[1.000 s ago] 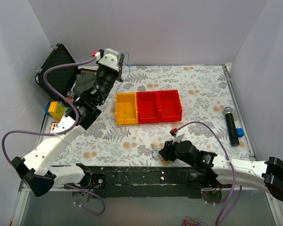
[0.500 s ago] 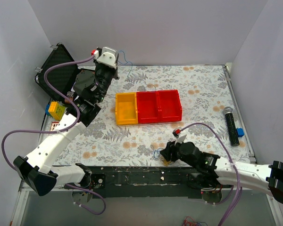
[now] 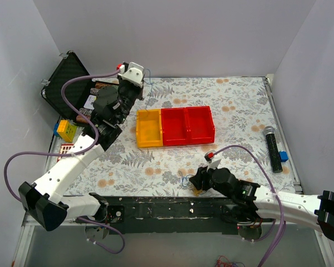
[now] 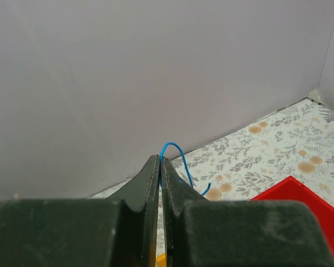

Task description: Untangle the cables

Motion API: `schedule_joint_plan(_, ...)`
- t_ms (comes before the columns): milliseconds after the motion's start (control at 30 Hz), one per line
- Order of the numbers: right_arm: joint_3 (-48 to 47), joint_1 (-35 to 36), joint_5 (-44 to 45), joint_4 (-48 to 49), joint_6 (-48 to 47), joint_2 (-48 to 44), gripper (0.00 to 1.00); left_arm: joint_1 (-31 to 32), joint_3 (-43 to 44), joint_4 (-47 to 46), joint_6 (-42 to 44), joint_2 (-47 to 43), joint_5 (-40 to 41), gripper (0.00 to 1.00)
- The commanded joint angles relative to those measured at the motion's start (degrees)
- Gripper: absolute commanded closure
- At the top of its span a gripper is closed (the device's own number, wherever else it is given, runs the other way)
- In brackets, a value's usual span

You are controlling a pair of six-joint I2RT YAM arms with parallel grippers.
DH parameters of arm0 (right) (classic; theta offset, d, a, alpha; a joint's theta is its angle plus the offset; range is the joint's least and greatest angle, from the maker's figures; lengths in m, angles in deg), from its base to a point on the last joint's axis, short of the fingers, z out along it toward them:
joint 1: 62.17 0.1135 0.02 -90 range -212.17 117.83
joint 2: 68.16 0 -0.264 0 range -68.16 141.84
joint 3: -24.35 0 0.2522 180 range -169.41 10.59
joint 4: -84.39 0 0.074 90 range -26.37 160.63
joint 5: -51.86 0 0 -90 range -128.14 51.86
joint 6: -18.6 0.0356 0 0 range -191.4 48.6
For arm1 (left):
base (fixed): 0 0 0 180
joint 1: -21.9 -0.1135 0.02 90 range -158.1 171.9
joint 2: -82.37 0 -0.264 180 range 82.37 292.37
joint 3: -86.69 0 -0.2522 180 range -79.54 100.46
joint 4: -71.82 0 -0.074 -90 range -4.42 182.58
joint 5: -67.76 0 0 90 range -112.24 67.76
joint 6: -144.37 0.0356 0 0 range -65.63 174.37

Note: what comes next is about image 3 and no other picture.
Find yellow plastic bin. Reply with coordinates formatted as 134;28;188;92
136;109;163;148

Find red double plastic bin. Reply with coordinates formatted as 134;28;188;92
161;106;215;146

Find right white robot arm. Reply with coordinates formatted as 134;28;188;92
189;167;334;241

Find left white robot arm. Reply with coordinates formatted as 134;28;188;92
18;79;143;231

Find black poker chip case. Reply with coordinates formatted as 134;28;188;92
41;51;120;127

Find yellow blue toy block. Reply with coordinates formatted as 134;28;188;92
53;120;77;143

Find black microphone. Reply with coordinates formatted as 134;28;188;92
263;126;283;173

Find small blue block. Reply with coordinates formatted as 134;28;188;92
279;151;289;162

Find floral table mat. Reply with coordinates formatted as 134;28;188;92
66;77;296;197

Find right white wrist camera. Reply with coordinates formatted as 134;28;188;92
204;151;221;170

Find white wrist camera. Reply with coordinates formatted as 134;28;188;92
116;62;145;87
204;151;221;170

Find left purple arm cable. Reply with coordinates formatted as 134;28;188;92
3;69;126;254

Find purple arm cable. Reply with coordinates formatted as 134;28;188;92
3;69;126;254
211;144;287;267

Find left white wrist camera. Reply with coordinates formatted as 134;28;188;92
116;62;145;87

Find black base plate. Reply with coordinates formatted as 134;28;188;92
101;197;271;235

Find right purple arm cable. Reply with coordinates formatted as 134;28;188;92
211;144;287;267

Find red blue loose wires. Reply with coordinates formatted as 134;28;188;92
215;255;245;267

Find aluminium frame rail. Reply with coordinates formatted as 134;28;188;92
12;204;78;262

